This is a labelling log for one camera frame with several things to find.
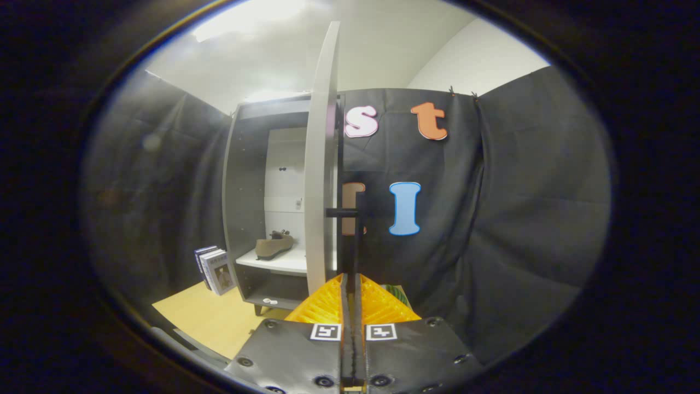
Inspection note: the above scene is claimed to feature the green striped watermelon toy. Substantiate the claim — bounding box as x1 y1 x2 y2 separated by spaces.
381 283 412 311

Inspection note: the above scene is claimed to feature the grey shoe cabinet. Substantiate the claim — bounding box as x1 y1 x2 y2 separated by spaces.
221 93 340 317

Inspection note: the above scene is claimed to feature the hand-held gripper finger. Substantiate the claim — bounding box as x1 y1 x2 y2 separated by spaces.
353 273 485 394
223 273 354 394

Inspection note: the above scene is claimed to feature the long ceiling light panel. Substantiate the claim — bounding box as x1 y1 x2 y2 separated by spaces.
191 0 307 43

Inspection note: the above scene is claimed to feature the black door handle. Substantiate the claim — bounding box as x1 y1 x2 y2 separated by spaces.
326 190 368 277

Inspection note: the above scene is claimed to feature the black backdrop cloth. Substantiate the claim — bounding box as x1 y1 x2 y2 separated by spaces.
82 66 613 364

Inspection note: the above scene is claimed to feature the white and blue book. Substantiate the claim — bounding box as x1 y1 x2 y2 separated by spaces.
203 252 237 296
200 249 226 293
194 246 218 289

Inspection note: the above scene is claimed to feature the brown fuzzy shoe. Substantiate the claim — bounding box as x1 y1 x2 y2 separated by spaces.
255 230 295 260

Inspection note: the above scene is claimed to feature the white shoe cabinet door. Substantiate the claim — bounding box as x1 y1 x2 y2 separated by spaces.
304 21 344 296

